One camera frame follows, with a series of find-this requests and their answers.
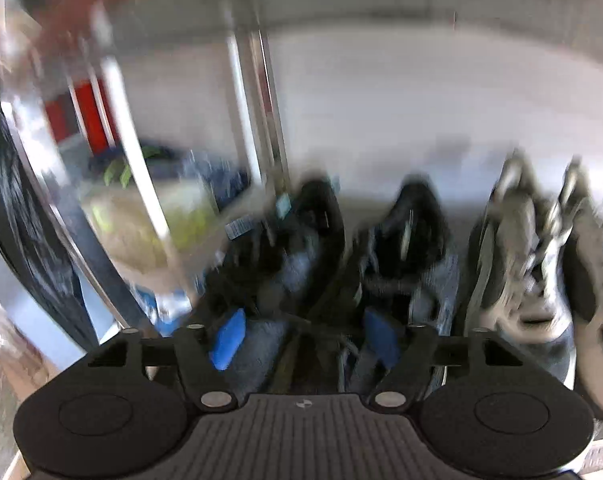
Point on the metal shoe rack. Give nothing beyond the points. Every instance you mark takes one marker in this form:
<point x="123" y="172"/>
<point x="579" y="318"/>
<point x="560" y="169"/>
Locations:
<point x="365" y="90"/>

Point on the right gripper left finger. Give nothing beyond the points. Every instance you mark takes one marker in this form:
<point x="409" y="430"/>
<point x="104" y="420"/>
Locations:
<point x="204" y="348"/>

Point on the grey mesh sneaker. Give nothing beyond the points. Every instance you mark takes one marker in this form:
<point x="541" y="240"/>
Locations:
<point x="518" y="291"/>

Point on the grey white sneaker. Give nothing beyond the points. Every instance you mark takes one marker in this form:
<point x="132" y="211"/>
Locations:
<point x="582" y="265"/>

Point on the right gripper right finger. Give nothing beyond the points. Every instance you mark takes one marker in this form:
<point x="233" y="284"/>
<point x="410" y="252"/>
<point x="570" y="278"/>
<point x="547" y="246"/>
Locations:
<point x="407" y="354"/>

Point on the black teal sneaker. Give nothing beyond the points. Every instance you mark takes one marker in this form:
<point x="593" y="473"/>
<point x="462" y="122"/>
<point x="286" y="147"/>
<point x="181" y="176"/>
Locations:
<point x="271" y="301"/>
<point x="405" y="267"/>

